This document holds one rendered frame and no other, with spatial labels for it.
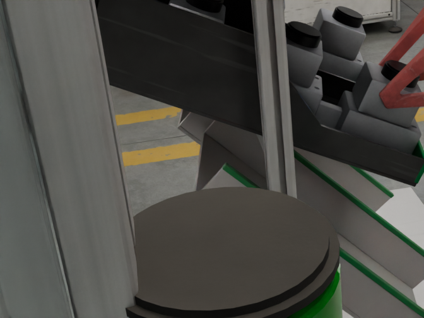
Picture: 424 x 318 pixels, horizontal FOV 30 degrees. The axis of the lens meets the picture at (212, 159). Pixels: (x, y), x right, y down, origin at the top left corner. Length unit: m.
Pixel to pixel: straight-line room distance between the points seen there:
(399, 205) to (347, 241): 0.45
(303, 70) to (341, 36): 0.16
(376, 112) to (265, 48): 0.13
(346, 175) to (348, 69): 0.19
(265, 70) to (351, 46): 0.24
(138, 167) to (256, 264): 3.22
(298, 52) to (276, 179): 0.11
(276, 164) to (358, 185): 0.37
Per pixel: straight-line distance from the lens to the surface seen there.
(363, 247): 0.83
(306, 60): 0.64
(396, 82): 0.63
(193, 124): 0.78
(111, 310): 0.15
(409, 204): 1.27
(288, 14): 4.54
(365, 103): 0.64
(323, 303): 0.16
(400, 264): 0.84
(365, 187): 0.96
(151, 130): 3.70
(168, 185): 3.19
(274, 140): 0.58
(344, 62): 0.80
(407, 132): 0.66
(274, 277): 0.15
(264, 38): 0.55
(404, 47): 0.68
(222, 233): 0.17
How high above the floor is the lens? 1.50
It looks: 27 degrees down
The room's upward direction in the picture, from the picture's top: 7 degrees counter-clockwise
